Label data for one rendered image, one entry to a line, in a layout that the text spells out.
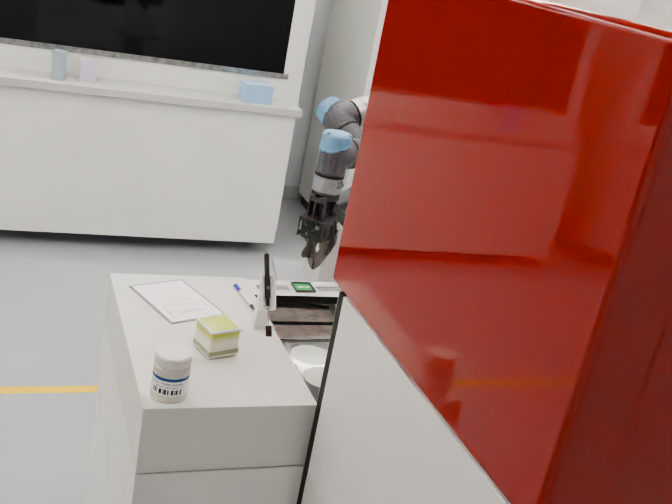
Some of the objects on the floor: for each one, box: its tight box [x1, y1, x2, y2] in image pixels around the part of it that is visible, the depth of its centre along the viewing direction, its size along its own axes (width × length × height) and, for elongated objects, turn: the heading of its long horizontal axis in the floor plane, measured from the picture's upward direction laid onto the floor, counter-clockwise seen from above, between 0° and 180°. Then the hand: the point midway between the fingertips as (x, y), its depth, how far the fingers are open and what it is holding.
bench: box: [0, 0, 316, 243], centre depth 490 cm, size 108×180×200 cm, turn 83°
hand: (314, 263), depth 220 cm, fingers closed
